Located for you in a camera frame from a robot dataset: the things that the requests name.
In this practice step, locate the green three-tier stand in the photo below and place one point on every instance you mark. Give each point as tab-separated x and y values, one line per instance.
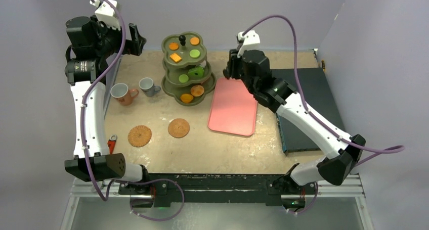
170	83

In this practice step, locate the grey mug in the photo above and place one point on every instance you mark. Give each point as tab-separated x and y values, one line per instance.
148	87

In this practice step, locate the green macaron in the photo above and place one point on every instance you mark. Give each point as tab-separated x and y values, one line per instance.
183	78
195	54

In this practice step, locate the dark grey flat box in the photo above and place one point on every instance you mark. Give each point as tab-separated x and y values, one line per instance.
310	120

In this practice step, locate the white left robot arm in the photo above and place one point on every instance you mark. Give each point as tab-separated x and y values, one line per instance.
92	42

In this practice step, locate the red handled tool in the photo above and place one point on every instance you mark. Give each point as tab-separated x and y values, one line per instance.
111	143

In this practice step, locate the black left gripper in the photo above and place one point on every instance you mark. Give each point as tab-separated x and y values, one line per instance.
133	46

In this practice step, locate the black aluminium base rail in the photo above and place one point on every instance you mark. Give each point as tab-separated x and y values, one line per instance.
268	189

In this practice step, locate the orange mug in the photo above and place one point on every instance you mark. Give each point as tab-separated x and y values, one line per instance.
123	94

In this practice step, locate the yellow egg tart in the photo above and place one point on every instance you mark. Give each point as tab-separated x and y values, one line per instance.
186	98

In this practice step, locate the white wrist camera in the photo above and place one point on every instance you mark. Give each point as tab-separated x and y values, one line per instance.
106	14
247	41

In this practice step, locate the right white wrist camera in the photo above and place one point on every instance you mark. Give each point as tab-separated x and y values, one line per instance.
247	41

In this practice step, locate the paw print bun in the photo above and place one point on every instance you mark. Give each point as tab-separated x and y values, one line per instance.
197	90

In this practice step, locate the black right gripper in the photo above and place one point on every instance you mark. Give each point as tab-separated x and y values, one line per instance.
231	64

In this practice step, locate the yellow square cracker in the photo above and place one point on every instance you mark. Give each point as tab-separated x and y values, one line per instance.
175	58

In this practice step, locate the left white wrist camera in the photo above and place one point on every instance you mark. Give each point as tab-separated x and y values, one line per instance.
106	14

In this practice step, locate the round orange cookie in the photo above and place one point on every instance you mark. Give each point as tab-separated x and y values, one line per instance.
173	46

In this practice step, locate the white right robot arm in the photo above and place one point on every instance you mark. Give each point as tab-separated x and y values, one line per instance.
341	150

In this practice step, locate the pink serving tray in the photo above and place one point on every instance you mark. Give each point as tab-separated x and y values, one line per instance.
233	108

